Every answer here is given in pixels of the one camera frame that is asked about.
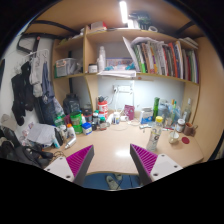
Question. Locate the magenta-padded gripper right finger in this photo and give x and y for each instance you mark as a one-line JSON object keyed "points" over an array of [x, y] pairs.
{"points": [[146, 160]]}

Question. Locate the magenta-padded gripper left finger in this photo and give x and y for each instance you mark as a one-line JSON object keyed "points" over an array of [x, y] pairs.
{"points": [[78, 161]]}

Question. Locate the clear yellow-capped drink bottle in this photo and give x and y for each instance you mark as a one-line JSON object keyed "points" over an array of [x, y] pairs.
{"points": [[154, 136]]}

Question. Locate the silver tube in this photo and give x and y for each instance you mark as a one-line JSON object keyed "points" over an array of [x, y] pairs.
{"points": [[70, 143]]}

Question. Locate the orange-capped white bottle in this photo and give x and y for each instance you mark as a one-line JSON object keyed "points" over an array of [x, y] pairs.
{"points": [[70, 131]]}

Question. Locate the blue-lidded white jar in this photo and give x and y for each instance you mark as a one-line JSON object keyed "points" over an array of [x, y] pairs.
{"points": [[87, 128]]}

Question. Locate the green tub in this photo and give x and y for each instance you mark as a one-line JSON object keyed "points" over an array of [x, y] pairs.
{"points": [[76, 123]]}

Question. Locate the blue and white box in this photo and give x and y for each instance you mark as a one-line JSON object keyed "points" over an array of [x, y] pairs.
{"points": [[146, 116]]}

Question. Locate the flat round red coaster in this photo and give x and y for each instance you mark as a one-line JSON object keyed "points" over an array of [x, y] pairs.
{"points": [[185, 140]]}

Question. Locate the small red-labelled bottle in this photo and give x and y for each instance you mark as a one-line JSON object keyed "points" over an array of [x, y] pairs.
{"points": [[103, 124]]}

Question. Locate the sheet of paper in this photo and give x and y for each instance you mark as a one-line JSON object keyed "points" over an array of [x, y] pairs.
{"points": [[40, 133]]}

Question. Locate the white-lidded brown jar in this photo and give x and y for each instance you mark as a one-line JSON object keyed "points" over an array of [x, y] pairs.
{"points": [[180, 126]]}

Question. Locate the pink packet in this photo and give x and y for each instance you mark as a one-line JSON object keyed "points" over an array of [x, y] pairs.
{"points": [[129, 112]]}

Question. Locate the white blue-labelled bottle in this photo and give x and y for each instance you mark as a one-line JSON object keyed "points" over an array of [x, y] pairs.
{"points": [[116, 118]]}

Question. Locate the brown mug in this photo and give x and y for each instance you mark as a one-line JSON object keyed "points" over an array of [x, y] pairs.
{"points": [[188, 129]]}

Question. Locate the dark green bottle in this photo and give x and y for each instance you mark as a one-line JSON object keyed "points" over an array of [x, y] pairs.
{"points": [[156, 108]]}

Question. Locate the black backpack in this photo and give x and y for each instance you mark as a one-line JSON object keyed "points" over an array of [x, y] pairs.
{"points": [[71, 104]]}

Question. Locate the red and white can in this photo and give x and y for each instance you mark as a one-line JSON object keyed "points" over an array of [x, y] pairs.
{"points": [[103, 108]]}

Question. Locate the clear white-capped glass bottle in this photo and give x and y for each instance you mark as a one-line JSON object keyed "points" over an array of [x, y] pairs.
{"points": [[187, 111]]}

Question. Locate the white power strip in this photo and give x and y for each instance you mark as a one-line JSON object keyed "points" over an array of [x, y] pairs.
{"points": [[122, 89]]}

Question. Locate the black hanging garment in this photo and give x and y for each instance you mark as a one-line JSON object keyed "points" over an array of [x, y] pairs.
{"points": [[20, 96]]}

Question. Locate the grey hanging garment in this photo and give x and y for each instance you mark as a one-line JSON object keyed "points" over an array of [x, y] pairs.
{"points": [[36, 75]]}

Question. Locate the ceiling light bar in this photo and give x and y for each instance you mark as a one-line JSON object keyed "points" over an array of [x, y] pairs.
{"points": [[123, 11]]}

